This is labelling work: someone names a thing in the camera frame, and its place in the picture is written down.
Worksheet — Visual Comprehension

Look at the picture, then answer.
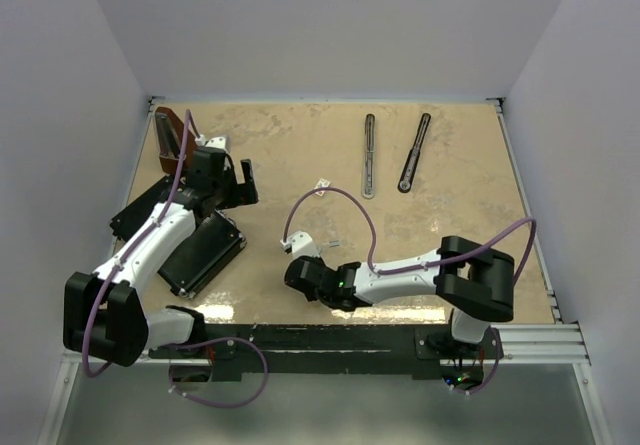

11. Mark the grey deli stapler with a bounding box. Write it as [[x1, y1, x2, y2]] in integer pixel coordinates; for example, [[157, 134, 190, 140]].
[[361, 114, 376, 199]]

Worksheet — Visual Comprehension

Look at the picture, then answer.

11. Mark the black stapler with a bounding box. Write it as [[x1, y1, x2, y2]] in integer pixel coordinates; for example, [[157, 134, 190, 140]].
[[397, 113, 431, 193]]

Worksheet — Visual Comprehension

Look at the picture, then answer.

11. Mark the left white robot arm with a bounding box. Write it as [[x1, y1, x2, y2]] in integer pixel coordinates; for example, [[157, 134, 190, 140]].
[[62, 146, 259, 367]]

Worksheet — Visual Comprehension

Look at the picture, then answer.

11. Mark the black carrying case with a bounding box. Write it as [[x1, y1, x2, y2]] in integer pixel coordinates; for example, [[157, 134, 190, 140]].
[[110, 175, 246, 299]]

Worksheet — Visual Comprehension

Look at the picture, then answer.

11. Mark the brown wooden metronome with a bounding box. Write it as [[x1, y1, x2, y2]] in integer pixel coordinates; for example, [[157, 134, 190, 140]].
[[154, 107, 195, 174]]

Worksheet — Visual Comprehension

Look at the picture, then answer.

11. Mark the white staple box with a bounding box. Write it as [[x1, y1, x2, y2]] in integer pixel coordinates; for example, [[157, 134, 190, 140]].
[[314, 179, 331, 197]]

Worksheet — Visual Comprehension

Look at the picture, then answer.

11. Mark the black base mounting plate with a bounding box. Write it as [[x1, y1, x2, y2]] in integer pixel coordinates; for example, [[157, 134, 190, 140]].
[[149, 322, 506, 382]]

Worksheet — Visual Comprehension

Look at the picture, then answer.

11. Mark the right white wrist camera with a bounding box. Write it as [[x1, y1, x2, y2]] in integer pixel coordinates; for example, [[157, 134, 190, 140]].
[[280, 230, 321, 259]]

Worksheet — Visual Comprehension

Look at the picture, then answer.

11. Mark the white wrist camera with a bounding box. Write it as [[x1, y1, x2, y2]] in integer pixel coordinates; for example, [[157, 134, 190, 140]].
[[280, 230, 321, 259], [195, 135, 230, 153]]

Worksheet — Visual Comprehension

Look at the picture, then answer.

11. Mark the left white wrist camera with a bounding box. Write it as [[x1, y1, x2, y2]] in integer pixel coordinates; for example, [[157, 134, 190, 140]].
[[195, 135, 230, 153]]

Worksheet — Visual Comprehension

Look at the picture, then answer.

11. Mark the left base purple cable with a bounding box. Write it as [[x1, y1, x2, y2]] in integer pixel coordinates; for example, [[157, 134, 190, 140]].
[[168, 335, 271, 408]]

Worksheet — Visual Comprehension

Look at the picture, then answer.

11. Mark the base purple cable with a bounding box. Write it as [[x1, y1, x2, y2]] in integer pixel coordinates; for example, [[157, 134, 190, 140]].
[[447, 329, 508, 395], [168, 335, 271, 408]]

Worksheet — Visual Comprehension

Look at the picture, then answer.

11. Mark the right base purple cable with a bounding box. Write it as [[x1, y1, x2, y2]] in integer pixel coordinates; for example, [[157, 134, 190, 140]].
[[447, 329, 508, 395]]

